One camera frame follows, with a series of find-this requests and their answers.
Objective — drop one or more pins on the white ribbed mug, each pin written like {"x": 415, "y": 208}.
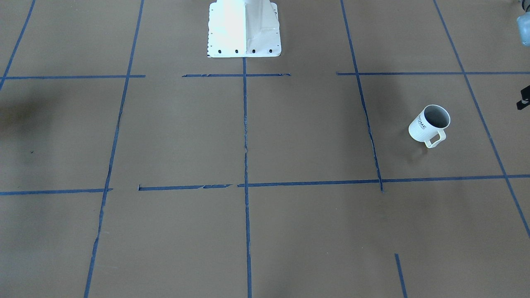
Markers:
{"x": 429, "y": 125}

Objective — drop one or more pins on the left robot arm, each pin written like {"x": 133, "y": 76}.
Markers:
{"x": 523, "y": 23}

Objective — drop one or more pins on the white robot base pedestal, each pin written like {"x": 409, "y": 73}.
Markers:
{"x": 243, "y": 28}

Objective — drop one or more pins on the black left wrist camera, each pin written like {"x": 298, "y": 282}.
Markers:
{"x": 525, "y": 98}

